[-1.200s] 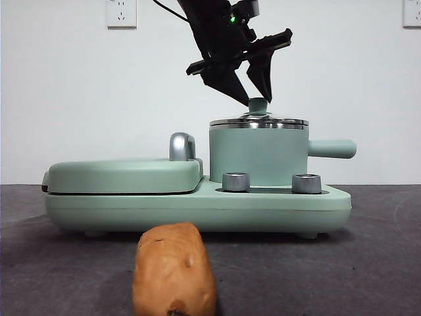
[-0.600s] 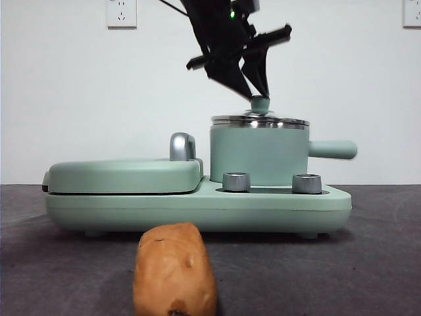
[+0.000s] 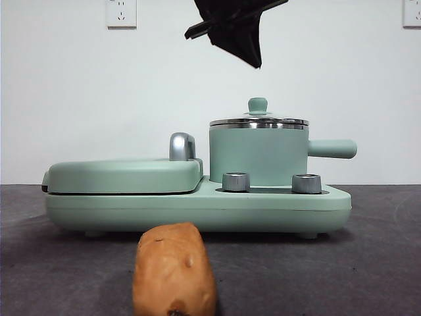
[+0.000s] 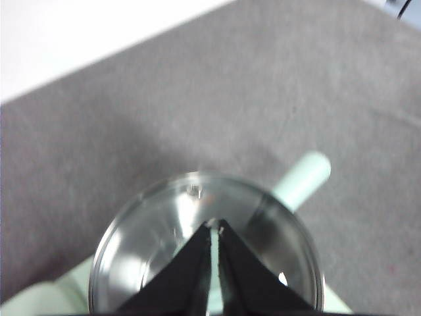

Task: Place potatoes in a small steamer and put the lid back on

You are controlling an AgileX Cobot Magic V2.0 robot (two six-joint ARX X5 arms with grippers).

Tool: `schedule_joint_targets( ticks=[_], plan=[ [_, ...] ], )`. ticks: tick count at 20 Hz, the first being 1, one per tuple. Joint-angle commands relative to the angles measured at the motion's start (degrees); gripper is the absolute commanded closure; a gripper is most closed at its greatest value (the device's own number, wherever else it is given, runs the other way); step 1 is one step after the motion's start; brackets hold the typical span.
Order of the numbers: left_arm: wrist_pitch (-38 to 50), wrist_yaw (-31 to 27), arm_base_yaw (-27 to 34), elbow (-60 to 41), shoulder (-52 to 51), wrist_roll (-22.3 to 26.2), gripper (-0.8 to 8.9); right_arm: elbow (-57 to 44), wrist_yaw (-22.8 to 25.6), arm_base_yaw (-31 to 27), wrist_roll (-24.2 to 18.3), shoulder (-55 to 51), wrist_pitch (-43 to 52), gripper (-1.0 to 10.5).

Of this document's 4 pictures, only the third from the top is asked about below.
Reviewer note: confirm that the mint green hinged griddle cover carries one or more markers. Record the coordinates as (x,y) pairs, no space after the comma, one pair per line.
(121,174)

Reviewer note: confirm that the silver control knob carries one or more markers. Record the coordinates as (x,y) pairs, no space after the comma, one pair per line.
(306,183)
(236,181)

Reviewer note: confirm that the brown potato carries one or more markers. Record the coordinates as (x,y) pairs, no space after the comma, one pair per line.
(174,273)

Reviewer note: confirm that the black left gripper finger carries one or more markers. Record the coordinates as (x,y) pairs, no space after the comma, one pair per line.
(233,36)
(258,39)

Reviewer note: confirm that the mint green breakfast maker base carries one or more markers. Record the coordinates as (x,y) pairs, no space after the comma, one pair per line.
(230,210)

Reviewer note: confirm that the white wall socket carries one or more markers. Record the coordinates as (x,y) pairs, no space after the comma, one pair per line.
(121,13)
(412,13)

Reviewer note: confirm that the glass pot lid green knob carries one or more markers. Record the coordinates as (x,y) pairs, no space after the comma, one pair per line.
(258,104)

